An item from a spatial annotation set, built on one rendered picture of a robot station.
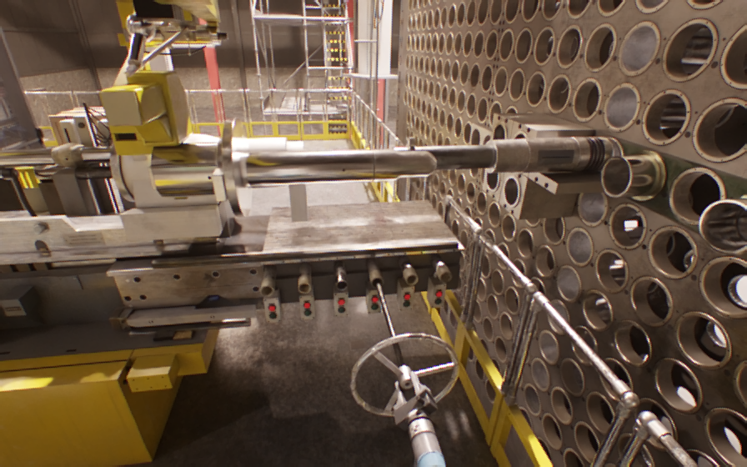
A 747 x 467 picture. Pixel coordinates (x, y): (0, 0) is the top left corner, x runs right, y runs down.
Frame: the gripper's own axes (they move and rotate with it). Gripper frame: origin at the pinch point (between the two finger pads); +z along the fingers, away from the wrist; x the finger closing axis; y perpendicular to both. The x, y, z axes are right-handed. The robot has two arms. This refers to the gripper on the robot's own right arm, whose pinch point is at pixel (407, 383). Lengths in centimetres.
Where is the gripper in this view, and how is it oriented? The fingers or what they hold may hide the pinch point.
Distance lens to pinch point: 137.3
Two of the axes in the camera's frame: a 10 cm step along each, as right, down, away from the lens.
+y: -6.2, -6.4, -4.4
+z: -1.6, -4.5, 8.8
